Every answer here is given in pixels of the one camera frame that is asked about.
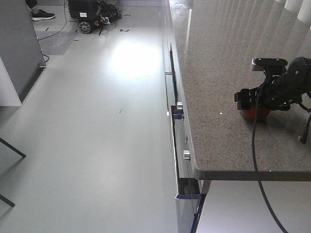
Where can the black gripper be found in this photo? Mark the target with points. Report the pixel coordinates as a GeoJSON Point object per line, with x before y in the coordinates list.
{"type": "Point", "coordinates": [277, 92]}

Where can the red apple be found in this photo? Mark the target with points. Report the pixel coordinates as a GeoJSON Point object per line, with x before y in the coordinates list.
{"type": "Point", "coordinates": [250, 112]}

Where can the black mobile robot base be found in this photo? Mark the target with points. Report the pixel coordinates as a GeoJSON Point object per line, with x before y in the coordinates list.
{"type": "Point", "coordinates": [93, 13]}

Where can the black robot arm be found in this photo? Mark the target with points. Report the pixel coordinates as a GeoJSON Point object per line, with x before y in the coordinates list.
{"type": "Point", "coordinates": [299, 64]}

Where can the chrome drawer knob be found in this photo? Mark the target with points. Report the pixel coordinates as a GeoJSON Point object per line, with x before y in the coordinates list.
{"type": "Point", "coordinates": [179, 105]}
{"type": "Point", "coordinates": [186, 155]}

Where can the seated man in glasses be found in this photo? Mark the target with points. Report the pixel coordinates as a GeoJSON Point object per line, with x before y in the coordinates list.
{"type": "Point", "coordinates": [38, 14]}

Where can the grey cabinet panel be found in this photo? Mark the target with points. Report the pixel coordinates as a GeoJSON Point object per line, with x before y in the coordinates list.
{"type": "Point", "coordinates": [21, 58]}

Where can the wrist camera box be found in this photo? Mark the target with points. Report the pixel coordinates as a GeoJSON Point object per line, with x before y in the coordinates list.
{"type": "Point", "coordinates": [258, 64]}

